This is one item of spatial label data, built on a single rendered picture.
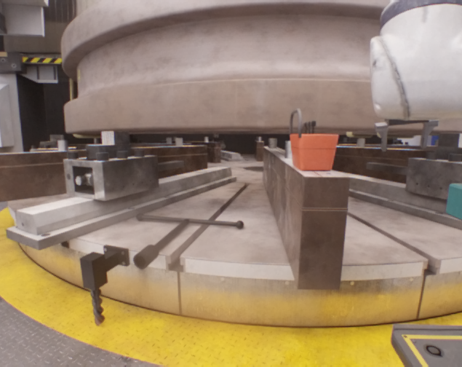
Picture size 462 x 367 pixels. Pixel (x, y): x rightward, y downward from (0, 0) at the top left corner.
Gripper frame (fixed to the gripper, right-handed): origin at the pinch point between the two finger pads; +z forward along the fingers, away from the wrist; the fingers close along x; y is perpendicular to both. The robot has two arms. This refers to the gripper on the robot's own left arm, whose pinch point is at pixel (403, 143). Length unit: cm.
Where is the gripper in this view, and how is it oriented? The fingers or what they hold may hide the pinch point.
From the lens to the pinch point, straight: 112.8
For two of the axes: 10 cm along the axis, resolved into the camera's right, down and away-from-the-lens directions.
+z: 2.1, 8.3, 5.1
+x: -9.5, 0.6, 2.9
